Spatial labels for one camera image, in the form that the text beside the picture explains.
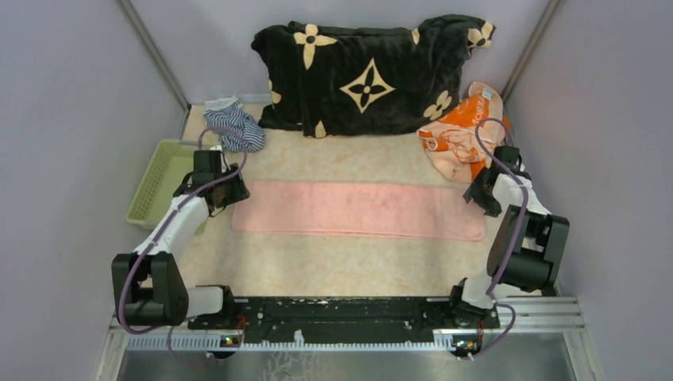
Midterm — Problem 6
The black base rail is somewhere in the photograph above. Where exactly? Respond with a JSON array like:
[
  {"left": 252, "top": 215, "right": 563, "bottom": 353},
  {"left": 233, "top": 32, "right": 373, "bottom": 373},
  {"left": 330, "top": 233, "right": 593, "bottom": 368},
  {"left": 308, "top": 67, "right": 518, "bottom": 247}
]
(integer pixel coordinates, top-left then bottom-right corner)
[{"left": 188, "top": 296, "right": 500, "bottom": 344}]

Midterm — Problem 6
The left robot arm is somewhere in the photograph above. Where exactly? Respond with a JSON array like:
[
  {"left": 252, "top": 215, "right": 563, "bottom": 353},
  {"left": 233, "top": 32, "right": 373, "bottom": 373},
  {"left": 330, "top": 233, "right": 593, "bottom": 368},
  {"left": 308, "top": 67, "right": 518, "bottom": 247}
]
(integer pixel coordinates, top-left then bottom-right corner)
[{"left": 111, "top": 146, "right": 250, "bottom": 334}]

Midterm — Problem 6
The black floral pillow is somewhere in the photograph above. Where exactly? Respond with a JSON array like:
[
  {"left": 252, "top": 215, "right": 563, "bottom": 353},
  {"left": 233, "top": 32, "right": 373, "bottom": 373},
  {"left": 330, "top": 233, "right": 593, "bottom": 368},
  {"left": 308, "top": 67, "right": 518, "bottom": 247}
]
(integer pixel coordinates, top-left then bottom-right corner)
[{"left": 251, "top": 14, "right": 496, "bottom": 138}]

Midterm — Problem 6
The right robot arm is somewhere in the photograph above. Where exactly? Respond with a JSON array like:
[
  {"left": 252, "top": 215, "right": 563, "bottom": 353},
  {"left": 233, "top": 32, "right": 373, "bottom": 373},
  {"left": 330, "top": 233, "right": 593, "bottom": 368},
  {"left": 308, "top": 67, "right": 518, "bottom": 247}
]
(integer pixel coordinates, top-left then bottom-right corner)
[{"left": 447, "top": 146, "right": 570, "bottom": 327}]

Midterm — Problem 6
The pink towel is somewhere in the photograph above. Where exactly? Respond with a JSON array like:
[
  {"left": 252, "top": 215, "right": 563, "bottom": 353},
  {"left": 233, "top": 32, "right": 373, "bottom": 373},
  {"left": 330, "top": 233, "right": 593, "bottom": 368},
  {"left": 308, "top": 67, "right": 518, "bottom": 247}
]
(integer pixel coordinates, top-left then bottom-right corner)
[{"left": 232, "top": 180, "right": 486, "bottom": 241}]

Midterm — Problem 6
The green plastic basket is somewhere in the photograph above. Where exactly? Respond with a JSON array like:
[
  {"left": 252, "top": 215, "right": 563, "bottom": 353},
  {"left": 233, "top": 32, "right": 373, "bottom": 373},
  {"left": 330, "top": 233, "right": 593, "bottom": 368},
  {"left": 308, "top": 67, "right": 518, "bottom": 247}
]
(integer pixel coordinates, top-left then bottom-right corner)
[{"left": 125, "top": 139, "right": 198, "bottom": 230}]

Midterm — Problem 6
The blue striped cloth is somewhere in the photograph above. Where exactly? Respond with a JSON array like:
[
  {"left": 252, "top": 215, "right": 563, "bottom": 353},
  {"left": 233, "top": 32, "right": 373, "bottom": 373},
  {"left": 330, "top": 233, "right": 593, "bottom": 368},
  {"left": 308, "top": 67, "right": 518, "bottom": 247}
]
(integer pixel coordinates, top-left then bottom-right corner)
[{"left": 203, "top": 97, "right": 266, "bottom": 153}]

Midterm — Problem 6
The orange white towel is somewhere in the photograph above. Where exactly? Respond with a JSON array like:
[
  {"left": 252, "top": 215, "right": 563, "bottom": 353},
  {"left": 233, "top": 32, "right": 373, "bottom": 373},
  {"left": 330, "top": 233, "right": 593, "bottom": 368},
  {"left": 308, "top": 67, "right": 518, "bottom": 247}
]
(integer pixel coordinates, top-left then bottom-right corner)
[{"left": 416, "top": 82, "right": 511, "bottom": 183}]

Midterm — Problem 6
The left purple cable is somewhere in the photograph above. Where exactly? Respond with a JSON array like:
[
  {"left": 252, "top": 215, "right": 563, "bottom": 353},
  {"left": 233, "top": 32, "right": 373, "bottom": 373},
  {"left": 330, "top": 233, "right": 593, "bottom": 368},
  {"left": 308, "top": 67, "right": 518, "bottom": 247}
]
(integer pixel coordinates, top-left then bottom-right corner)
[{"left": 116, "top": 125, "right": 249, "bottom": 368}]

